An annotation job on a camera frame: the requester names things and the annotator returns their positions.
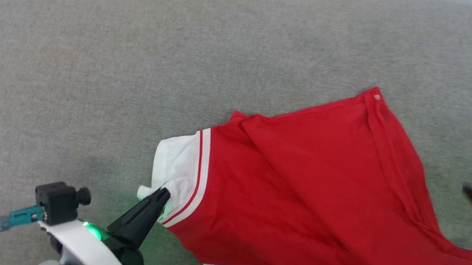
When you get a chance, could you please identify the black cable with teal connector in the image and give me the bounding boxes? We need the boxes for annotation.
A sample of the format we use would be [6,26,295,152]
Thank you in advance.
[0,199,46,265]

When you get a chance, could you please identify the grey fabric sofa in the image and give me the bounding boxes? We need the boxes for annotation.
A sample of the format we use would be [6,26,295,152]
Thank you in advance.
[0,0,472,265]

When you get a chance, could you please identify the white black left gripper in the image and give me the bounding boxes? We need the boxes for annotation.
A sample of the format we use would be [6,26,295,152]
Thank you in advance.
[31,169,172,265]

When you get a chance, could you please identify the red garment with white trim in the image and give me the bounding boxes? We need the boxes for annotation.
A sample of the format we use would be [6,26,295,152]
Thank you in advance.
[126,52,472,265]

